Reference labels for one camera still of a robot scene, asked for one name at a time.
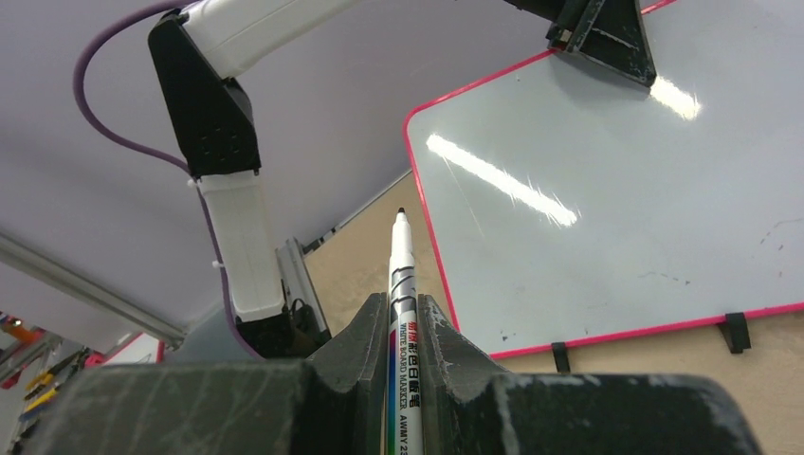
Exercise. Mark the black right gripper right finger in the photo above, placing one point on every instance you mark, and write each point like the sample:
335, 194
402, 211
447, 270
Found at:
473, 405

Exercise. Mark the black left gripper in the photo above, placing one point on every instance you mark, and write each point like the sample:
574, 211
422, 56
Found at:
610, 33

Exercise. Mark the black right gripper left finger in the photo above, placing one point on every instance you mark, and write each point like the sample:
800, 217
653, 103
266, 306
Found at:
328, 403

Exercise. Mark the white whiteboard marker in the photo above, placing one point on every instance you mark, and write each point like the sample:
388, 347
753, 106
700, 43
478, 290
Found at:
404, 423

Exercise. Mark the pink framed whiteboard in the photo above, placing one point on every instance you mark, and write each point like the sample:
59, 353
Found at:
567, 205

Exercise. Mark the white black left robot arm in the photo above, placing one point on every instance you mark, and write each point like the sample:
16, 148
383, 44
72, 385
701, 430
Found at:
199, 50

